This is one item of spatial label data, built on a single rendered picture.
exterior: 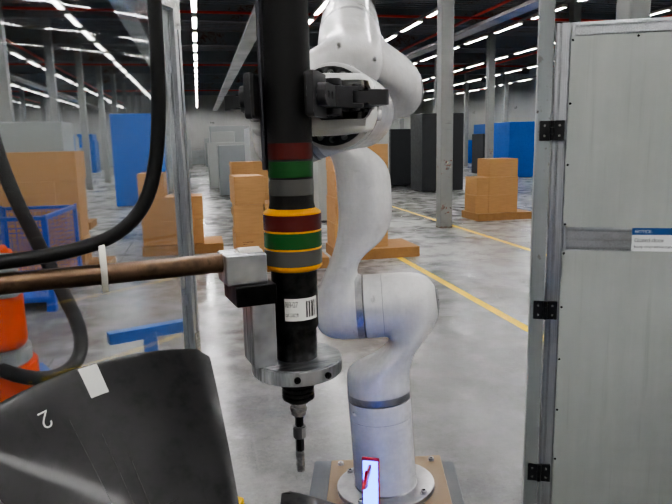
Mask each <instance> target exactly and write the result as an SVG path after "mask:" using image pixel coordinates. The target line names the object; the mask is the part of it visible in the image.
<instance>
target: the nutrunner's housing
mask: <svg viewBox="0 0 672 504"><path fill-rule="evenodd" d="M271 281H272V282H274V283H275V284H276V287H277V303H275V312H276V337H277V359H278V360H280V361H283V362H287V363H302V362H307V361H311V360H313V359H315V358H316V357H317V326H318V325H319V322H318V286H317V270H314V271H309V272H302V273H278V272H272V271H271ZM314 397H315V394H314V385H313V386H306V387H282V399H283V400H284V401H286V402H288V403H289V404H293V405H302V404H306V403H308V402H309V401H311V400H312V399H314Z"/></svg>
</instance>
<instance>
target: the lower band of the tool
mask: <svg viewBox="0 0 672 504"><path fill-rule="evenodd" d="M319 213H321V210H319V209H318V208H316V207H314V208H309V209H299V210H274V209H269V208H268V209H267V210H265V211H264V212H263V214H264V215H268V216H305V215H314V214H319ZM320 230H321V229H318V230H314V231H307V232H292V233H281V232H269V231H265V230H264V232H266V233H270V234H305V233H313V232H317V231H320ZM321 247H322V245H321V246H320V247H317V248H312V249H305V250H272V249H267V248H265V249H266V250H268V251H274V252H303V251H311V250H316V249H319V248H321ZM321 266H322V263H320V264H318V265H315V266H310V267H302V268H277V267H270V266H267V269H268V270H270V271H272V272H278V273H302V272H309V271H314V270H317V269H319V268H320V267H321Z"/></svg>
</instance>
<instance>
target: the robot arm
mask: <svg viewBox="0 0 672 504"><path fill-rule="evenodd" d="M422 80H423V79H422V77H421V75H420V73H419V71H418V69H417V68H416V67H415V65H414V64H413V63H412V62H411V61H410V60H409V59H408V58H407V57H406V56H405V55H403V54H402V53H401V52H399V51H398V50H397V49H395V48H394V47H392V46H391V45H389V44H388V43H387V42H386V41H385V39H384V38H383V37H382V35H381V33H380V27H379V20H378V15H377V11H376V9H375V6H374V5H373V3H372V1H371V0H329V1H328V2H327V4H326V6H325V8H324V10H323V14H322V18H321V23H320V30H319V38H318V45H317V46H316V47H314V48H313V49H311V50H310V69H308V70H306V71H304V103H305V115H307V116H308V117H311V118H312V143H313V162H316V161H318V160H321V159H323V158H326V157H328V156H329V157H330V158H331V160H332V163H333V165H334V170H335V176H336V186H337V199H338V231H337V238H336V243H335V247H334V250H333V254H332V256H331V259H330V262H329V264H328V267H327V269H326V271H325V274H324V276H323V278H322V280H321V283H320V285H319V288H318V322H319V325H318V326H317V327H318V329H319V330H320V331H321V332H322V333H323V334H324V335H326V336H328V337H331V338H334V339H342V340H347V339H364V338H381V337H388V338H389V340H388V341H387V343H386V344H385V345H384V346H383V347H382V348H380V349H379V350H377V351H375V352H373V353H371V354H369V355H367V356H365V357H363V358H360V359H359V360H357V361H355V362H354V363H353V364H352V365H351V366H350V367H349V369H348V372H347V391H348V404H349V416H350V428H351V441H352V453H353V466H354V467H353V468H349V469H348V470H347V471H346V472H345V473H344V474H343V475H342V476H341V477H340V479H339V481H338V484H337V489H338V495H339V497H340V499H341V500H342V501H343V502H344V503H346V504H362V457H363V456H364V457H375V458H379V459H380V504H423V503H425V502H426V501H427V500H428V499H429V498H430V497H431V496H432V494H433V492H434V489H435V486H434V478H433V476H432V475H431V473H430V472H429V471H428V470H426V469H425V468H423V467H421V466H420V465H417V464H415V456H414V441H413V426H412V412H411V397H410V366H411V362H412V359H413V357H414V354H415V353H416V351H417V349H418V348H419V346H420V345H421V344H422V342H423V341H424V340H425V338H426V337H427V336H428V334H429V333H430V332H431V330H432V328H433V327H434V325H435V323H436V321H437V318H438V314H439V311H440V310H439V296H438V291H437V288H436V287H435V286H434V284H433V283H432V282H431V280H430V279H428V278H427V277H426V276H424V275H422V274H419V273H414V272H396V273H381V274H366V275H360V274H358V272H357V269H358V265H359V262H360V261H361V259H362V258H363V257H364V256H365V255H366V254H367V253H368V252H369V251H370V250H371V249H373V248H374V247H375V246H376V245H377V244H378V243H379V242H380V241H381V240H382V239H383V237H384V236H385V234H386V232H387V231H388V228H389V226H390V222H391V216H392V194H391V180H390V174H389V170H388V168H387V166H386V164H385V163H384V161H383V160H382V159H381V158H380V157H379V156H378V155H377V154H376V153H375V152H373V151H372V150H370V149H369V148H368V147H369V146H372V145H374V144H376V143H377V142H379V141H380V140H381V139H382V138H383V137H384V136H385V135H386V134H387V132H388V131H389V129H390V127H391V125H392V121H393V120H397V119H401V118H405V117H407V116H409V115H411V114H412V113H414V112H415V111H416V110H417V108H418V107H419V106H420V104H421V102H422V99H423V94H424V87H423V81H422ZM224 103H225V111H241V112H243V113H245V117H246V119H251V129H252V141H253V145H254V148H255V152H256V154H257V155H258V157H259V159H260V160H261V162H262V151H261V128H260V105H259V82H258V74H254V73H251V72H248V73H244V74H243V86H240V87H239V91H238V95H228V96H224Z"/></svg>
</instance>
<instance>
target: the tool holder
mask: <svg viewBox="0 0 672 504"><path fill-rule="evenodd" d="M234 251H235V249H230V250H219V251H218V252H217V254H219V253H223V254H222V257H223V262H224V270H223V273H218V277H219V279H220V280H221V281H222V282H223V283H224V291H225V296H226V297H227V298H228V299H229V300H230V301H231V302H232V303H233V304H234V305H235V306H236V307H237V308H242V309H243V329H244V349H245V357H246V358H247V360H248V361H249V362H250V363H251V364H252V373H253V376H254V377H255V378H256V379H257V380H259V381H261V382H263V383H265V384H269V385H273V386H279V387H306V386H313V385H318V384H321V383H325V382H327V381H330V380H332V379H334V378H335V377H337V376H338V375H339V374H340V373H341V371H342V354H341V352H340V351H339V350H337V349H336V348H334V347H332V346H329V345H326V344H322V343H317V357H316V358H315V359H313V360H311V361H307V362H302V363H287V362H283V361H280V360H278V359H277V337H276V312H275V303H277V287H276V284H275V283H274V282H272V281H271V280H269V279H268V278H267V255H266V253H264V252H263V251H261V252H251V253H235V252H234Z"/></svg>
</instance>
